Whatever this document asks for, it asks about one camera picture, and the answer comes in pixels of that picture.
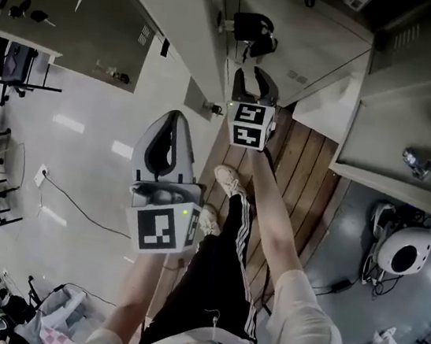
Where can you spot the black striped trousers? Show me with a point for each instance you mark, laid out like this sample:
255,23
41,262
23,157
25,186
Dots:
216,278

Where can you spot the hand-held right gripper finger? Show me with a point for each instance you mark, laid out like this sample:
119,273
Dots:
268,91
238,87

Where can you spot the black office chair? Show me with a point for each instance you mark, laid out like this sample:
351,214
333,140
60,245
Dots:
16,60

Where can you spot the person's left forearm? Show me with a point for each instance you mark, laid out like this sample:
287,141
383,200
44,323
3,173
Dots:
138,295

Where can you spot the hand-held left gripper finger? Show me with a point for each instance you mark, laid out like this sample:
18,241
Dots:
140,156
183,159

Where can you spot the white sneaker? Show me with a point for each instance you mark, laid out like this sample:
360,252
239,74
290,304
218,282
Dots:
210,220
228,179

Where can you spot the white domed device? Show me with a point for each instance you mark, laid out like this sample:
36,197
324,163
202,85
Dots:
392,247

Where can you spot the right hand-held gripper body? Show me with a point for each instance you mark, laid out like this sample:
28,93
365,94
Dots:
247,126

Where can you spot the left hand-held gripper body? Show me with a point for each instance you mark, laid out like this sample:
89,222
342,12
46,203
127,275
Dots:
160,227

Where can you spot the chrome door latch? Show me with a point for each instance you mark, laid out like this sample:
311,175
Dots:
419,162
213,108
112,73

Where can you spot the grey metal lockers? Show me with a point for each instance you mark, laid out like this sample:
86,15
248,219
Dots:
175,6

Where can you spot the person's white shirt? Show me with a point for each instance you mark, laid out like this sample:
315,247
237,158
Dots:
306,319

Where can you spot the black power adapter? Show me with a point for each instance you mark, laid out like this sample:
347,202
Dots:
339,286

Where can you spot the translucent plastic bag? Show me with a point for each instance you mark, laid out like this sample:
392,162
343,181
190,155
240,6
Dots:
65,305

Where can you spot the person's right forearm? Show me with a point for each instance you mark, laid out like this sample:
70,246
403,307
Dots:
276,223

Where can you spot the wooden plank platform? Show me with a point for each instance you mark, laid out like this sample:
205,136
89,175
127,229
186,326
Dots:
303,167

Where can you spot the pink checkered cloth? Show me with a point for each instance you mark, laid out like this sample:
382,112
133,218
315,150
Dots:
56,339

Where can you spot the white cabinet door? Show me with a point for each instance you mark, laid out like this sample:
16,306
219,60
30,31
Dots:
319,30

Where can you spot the white power socket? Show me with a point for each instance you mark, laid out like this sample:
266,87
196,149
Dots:
41,176

